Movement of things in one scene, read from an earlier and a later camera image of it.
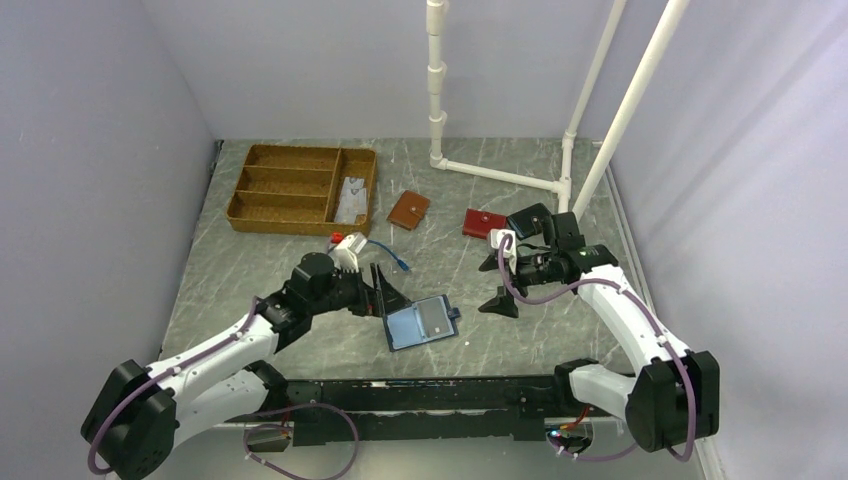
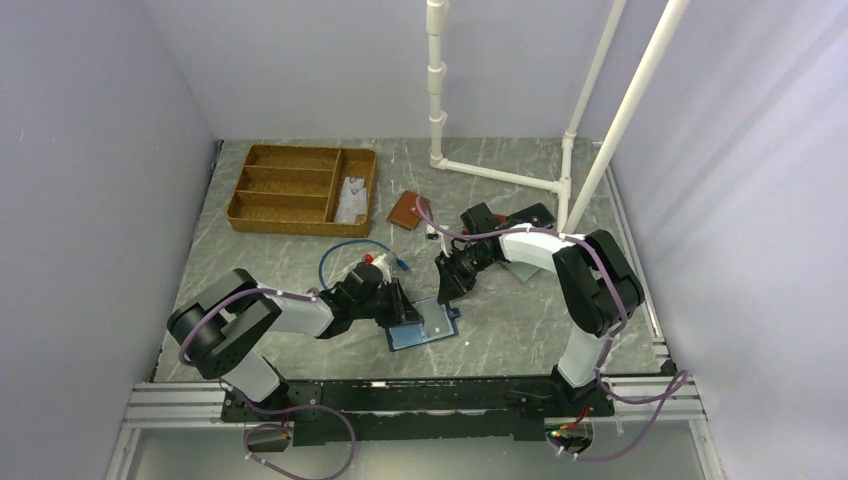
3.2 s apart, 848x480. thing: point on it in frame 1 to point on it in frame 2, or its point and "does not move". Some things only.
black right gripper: x=502 y=304 to x=452 y=282
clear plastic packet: x=355 y=201 does not move
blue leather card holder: x=420 y=322 does not move
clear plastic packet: x=349 y=186 does not move
